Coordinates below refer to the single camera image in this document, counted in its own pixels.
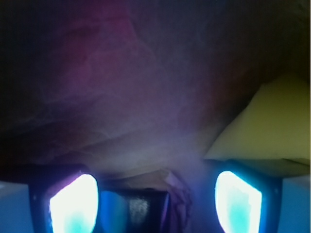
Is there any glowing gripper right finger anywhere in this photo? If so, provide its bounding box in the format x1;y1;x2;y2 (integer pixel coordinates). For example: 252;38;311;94
214;162;282;233

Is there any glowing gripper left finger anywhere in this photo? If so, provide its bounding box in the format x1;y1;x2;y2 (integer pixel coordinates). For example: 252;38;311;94
29;167;99;233

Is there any black box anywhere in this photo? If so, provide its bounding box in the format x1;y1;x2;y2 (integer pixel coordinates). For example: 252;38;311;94
99;189;171;233

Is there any yellow sponge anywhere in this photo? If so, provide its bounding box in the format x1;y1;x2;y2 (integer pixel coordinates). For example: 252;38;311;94
204;75;311;177

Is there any brown paper bag bin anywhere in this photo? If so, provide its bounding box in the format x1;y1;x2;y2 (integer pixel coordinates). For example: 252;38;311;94
0;0;311;233

